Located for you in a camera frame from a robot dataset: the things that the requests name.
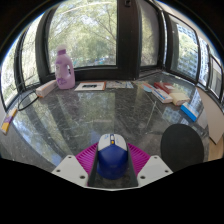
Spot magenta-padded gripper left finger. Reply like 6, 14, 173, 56
51, 143, 101, 188

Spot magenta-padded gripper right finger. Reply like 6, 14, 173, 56
126, 142, 175, 188

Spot blue and white computer mouse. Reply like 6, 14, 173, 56
96, 132, 129, 181

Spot round black mouse pad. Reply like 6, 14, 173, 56
160, 123, 205, 173

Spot blue rectangular box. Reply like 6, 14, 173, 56
180, 101, 200, 123

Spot white and blue book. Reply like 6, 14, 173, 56
151, 87, 174, 105

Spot yellow and purple flat packet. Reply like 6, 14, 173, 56
0, 107, 18, 136

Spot teal pamphlet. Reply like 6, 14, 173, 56
139, 81, 157, 94

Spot red hardcover book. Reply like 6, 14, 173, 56
153, 81, 184, 95

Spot long beige box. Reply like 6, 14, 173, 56
35, 79, 58, 99

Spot flat white and orange booklet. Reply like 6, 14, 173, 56
74, 81, 107, 92

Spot purple detergent bottle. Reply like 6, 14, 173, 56
54, 44, 76, 91

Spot black cable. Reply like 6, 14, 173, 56
16, 87, 42, 112

